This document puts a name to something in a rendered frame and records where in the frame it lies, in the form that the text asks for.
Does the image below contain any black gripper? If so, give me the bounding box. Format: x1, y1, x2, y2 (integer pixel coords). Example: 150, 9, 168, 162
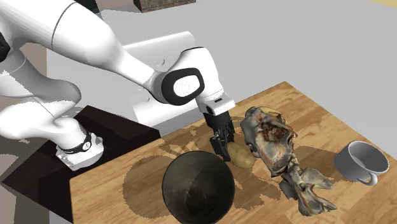
202, 110, 237, 162

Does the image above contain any brown potato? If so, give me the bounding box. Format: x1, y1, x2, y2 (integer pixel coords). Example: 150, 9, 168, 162
227, 141, 257, 170

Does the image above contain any grey brown animal figure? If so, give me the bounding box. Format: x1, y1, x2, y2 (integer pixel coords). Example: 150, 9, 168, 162
240, 106, 338, 217

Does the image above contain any dark round bowl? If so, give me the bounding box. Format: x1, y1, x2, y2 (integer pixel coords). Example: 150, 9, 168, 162
161, 150, 236, 224

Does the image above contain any wooden table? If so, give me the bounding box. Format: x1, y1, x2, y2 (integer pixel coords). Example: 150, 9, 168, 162
69, 81, 397, 224

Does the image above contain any dark robot stand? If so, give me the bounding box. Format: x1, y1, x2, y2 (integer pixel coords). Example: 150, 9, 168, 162
1, 105, 162, 224

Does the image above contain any white cup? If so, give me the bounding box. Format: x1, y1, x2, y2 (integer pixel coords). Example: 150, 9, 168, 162
333, 141, 390, 186

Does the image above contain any brown box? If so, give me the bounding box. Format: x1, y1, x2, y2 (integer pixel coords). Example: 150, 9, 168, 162
132, 0, 197, 13

